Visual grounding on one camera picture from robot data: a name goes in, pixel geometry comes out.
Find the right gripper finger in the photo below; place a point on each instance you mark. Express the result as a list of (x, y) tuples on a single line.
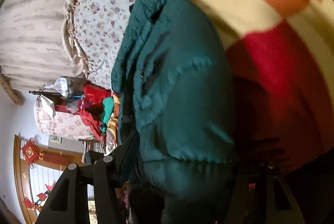
[(68, 201)]

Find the dark green quilted jacket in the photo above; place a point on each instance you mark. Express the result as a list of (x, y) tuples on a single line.
[(173, 78)]

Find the red clothes pile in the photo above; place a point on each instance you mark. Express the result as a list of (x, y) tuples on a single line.
[(90, 107)]

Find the wooden framed window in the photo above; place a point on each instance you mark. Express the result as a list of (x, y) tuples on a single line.
[(31, 182)]

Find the red chinese knot ornament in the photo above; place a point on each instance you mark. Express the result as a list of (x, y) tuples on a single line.
[(31, 153)]

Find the teal green garment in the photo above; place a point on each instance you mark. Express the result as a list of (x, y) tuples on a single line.
[(108, 107)]

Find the clear plastic bag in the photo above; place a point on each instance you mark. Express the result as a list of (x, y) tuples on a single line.
[(61, 85)]

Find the floral quilt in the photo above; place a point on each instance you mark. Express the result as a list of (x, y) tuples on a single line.
[(99, 26)]

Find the red orange love blanket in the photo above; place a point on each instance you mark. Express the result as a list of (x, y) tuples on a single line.
[(280, 54)]

